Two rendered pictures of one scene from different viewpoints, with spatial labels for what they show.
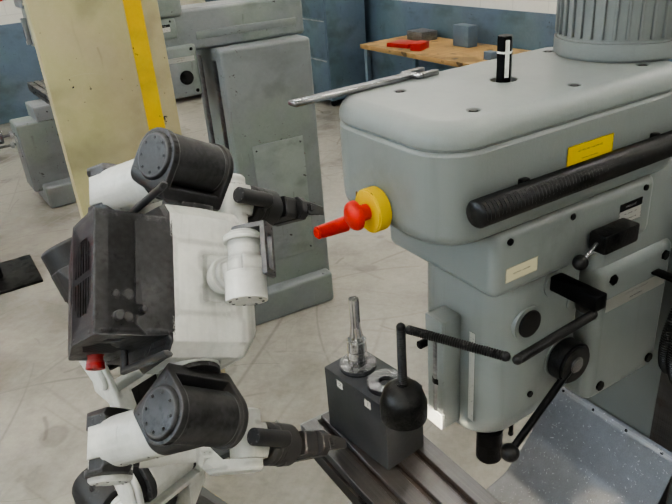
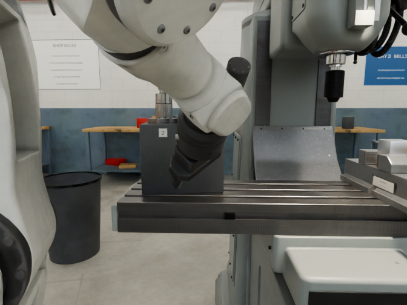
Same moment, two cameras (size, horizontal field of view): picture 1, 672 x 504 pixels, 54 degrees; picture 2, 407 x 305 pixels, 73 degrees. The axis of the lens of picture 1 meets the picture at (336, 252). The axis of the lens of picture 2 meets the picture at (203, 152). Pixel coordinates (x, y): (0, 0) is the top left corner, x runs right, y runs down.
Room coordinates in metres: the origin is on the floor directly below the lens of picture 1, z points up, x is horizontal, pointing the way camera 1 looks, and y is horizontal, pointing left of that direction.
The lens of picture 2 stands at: (0.82, 0.57, 1.16)
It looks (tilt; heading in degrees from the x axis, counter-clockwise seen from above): 9 degrees down; 302
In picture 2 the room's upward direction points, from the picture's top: straight up
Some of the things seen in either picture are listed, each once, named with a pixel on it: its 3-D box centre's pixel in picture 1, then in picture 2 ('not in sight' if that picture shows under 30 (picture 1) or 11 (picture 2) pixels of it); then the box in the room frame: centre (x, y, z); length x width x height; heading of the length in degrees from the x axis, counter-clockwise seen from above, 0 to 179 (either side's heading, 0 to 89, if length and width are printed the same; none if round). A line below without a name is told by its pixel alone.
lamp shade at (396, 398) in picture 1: (403, 399); not in sight; (0.79, -0.08, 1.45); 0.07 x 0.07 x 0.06
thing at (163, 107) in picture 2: (357, 352); (163, 108); (1.32, -0.03, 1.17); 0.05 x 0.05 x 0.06
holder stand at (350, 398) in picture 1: (373, 404); (182, 154); (1.28, -0.06, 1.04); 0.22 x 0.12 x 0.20; 37
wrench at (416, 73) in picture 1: (365, 85); not in sight; (0.94, -0.06, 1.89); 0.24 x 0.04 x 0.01; 123
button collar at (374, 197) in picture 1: (373, 209); not in sight; (0.81, -0.05, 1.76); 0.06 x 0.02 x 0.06; 30
